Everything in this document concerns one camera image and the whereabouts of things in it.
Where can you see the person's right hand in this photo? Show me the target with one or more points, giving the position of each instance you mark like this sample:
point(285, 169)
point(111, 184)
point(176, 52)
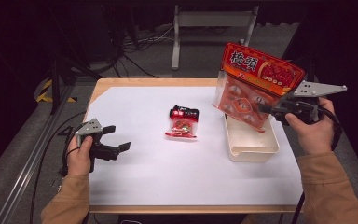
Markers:
point(313, 137)

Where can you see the black stand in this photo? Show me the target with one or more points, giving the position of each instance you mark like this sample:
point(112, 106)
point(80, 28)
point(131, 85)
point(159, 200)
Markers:
point(55, 84)

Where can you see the person's left hand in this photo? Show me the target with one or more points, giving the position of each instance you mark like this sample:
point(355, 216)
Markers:
point(78, 158)

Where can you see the small red black snack packet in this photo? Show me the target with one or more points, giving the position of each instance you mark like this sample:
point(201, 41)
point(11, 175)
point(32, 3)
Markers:
point(182, 123)

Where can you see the cream plastic bin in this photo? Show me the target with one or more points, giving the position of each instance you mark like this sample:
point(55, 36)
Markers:
point(251, 146)

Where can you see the grey metal stand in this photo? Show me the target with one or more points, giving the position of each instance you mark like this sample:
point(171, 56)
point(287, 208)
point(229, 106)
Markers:
point(211, 19)

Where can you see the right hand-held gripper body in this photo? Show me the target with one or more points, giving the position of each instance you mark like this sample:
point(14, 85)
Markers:
point(307, 90)

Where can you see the aluminium floor rail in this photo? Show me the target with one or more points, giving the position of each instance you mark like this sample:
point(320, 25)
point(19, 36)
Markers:
point(28, 168)

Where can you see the yellow black floor tape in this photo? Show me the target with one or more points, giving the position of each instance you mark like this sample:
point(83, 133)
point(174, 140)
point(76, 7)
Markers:
point(43, 93)

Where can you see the large orange snack packet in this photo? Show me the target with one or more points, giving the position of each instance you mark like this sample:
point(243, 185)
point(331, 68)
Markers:
point(254, 71)

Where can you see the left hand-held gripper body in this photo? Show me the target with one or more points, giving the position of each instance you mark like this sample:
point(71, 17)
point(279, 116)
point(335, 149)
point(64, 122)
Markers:
point(88, 128)

